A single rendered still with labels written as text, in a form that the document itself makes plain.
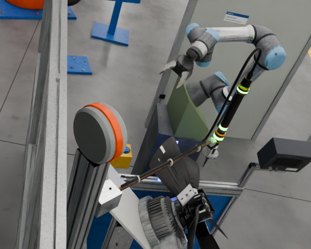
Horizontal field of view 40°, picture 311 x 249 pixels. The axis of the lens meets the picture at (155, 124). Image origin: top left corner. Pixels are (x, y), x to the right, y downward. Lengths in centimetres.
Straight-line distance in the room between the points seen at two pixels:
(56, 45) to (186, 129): 158
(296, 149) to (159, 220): 100
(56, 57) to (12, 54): 368
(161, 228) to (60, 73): 109
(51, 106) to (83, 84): 357
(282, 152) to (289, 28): 164
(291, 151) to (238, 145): 195
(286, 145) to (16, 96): 257
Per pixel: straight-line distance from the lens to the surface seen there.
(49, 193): 76
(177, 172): 190
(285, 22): 386
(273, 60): 226
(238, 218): 378
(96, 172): 120
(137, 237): 182
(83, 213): 132
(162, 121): 268
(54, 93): 96
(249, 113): 435
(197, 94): 254
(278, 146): 251
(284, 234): 391
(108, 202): 139
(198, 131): 262
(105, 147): 108
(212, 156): 186
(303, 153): 259
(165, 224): 194
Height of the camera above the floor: 264
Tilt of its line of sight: 38 degrees down
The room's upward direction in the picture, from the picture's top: 21 degrees clockwise
